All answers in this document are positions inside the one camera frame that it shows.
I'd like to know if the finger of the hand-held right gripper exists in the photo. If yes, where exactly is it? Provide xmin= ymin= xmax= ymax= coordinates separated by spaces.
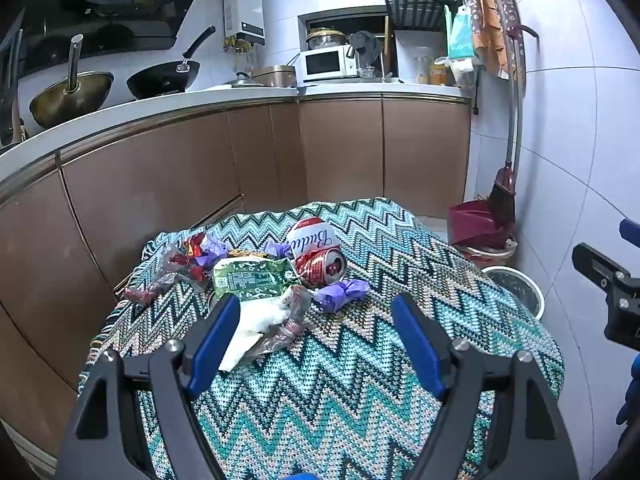
xmin=572 ymin=242 xmax=640 ymax=352
xmin=619 ymin=219 xmax=640 ymax=250

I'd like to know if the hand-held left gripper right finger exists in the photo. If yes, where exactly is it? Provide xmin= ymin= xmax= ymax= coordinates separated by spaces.
xmin=392 ymin=292 xmax=581 ymax=480

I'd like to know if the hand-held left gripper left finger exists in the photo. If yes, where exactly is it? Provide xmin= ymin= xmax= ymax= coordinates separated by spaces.
xmin=57 ymin=292 xmax=242 ymax=480

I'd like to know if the white tissue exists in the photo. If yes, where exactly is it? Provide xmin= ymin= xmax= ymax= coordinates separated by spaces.
xmin=218 ymin=295 xmax=293 ymax=373

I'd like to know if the green snack packet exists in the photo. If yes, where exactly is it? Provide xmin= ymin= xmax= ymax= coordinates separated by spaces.
xmin=212 ymin=255 xmax=301 ymax=304

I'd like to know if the white waste bin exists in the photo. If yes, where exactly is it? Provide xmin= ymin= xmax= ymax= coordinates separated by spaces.
xmin=481 ymin=266 xmax=546 ymax=322

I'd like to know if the small clear plastic wrapper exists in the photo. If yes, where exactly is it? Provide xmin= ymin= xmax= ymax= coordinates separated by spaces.
xmin=245 ymin=285 xmax=313 ymax=361

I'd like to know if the crushed red beer can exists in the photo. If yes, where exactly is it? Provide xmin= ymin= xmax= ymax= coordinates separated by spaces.
xmin=286 ymin=217 xmax=349 ymax=291

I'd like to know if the person's right hand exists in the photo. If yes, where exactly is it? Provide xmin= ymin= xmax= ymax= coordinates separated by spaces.
xmin=616 ymin=352 xmax=640 ymax=427

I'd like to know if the long clear plastic wrapper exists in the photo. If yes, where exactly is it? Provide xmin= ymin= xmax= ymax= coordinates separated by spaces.
xmin=122 ymin=242 xmax=211 ymax=307

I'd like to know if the colourful red snack packet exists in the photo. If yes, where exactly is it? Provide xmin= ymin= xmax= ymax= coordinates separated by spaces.
xmin=180 ymin=232 xmax=211 ymax=262

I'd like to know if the orange rimmed bucket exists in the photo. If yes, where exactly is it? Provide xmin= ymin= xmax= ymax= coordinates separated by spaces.
xmin=452 ymin=237 xmax=519 ymax=269

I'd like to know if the zigzag knitted blanket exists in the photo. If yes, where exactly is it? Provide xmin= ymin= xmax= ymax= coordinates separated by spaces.
xmin=77 ymin=200 xmax=567 ymax=480

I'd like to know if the white plastic bag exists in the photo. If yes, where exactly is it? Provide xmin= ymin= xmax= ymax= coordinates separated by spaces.
xmin=447 ymin=57 xmax=476 ymax=87

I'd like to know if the white countertop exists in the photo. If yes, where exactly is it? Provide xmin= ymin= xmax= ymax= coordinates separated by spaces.
xmin=0 ymin=82 xmax=474 ymax=187

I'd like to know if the patterned apron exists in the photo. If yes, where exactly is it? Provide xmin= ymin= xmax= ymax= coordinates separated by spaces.
xmin=462 ymin=0 xmax=527 ymax=82

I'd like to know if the teal bag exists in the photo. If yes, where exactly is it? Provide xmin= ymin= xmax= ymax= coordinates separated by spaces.
xmin=447 ymin=5 xmax=475 ymax=61

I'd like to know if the black frying pan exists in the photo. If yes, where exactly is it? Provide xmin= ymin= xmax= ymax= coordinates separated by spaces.
xmin=126 ymin=26 xmax=217 ymax=100

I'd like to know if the brass wok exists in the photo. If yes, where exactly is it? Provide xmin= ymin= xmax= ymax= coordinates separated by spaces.
xmin=29 ymin=35 xmax=115 ymax=129

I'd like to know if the white microwave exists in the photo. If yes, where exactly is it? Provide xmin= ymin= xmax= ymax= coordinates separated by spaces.
xmin=298 ymin=44 xmax=360 ymax=84

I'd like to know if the steel pot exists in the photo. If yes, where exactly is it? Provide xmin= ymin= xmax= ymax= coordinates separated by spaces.
xmin=306 ymin=27 xmax=347 ymax=51

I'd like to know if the white water heater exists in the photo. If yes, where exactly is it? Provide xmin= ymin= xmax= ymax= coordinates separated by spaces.
xmin=223 ymin=0 xmax=265 ymax=56

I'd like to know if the black range hood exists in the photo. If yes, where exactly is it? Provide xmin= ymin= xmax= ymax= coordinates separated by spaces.
xmin=0 ymin=0 xmax=267 ymax=78

